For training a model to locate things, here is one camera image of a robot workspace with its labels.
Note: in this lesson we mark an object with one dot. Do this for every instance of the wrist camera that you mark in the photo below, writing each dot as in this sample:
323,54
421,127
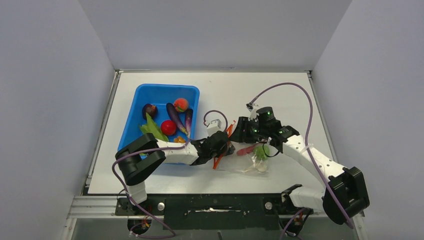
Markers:
253,108
213,127

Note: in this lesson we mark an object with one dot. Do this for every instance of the fake peach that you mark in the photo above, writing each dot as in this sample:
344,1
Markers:
181,105

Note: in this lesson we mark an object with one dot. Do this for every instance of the orange fake corn piece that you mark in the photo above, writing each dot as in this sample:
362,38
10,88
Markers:
179,139

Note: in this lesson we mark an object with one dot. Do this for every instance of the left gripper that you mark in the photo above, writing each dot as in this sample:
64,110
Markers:
228,149

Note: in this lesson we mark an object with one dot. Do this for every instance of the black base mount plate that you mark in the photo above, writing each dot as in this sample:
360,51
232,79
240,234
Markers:
224,223

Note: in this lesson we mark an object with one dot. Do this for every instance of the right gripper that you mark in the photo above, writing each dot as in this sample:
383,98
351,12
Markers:
241,133

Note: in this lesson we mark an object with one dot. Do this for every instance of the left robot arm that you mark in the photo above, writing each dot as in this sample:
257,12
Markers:
135,162

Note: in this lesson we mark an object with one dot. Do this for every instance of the white fake garlic piece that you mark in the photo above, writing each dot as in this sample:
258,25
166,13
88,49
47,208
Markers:
259,164

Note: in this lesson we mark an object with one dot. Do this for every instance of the green fake bumpy vegetable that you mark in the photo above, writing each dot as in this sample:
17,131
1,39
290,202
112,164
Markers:
261,152

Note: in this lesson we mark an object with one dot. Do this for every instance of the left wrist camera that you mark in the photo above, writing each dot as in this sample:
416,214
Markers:
213,127

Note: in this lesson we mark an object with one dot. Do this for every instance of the fake red chili pepper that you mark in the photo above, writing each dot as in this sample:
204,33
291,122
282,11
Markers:
246,150

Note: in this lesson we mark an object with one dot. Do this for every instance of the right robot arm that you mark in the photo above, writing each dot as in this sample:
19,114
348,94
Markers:
344,193

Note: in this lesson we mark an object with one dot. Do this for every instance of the clear zip top bag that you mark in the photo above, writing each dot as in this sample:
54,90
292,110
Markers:
235,164

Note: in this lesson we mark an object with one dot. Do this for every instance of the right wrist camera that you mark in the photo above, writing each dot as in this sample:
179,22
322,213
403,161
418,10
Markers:
253,108

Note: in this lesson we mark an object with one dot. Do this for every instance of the fake dark plum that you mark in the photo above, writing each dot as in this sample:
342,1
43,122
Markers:
149,109

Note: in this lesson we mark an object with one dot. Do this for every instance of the blue plastic bin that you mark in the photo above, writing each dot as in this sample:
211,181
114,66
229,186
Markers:
158,95

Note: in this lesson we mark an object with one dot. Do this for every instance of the fake purple eggplant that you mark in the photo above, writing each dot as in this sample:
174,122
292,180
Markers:
174,116
188,121

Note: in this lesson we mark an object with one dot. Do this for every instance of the green fake leafy vegetable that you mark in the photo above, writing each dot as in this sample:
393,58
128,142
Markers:
152,128

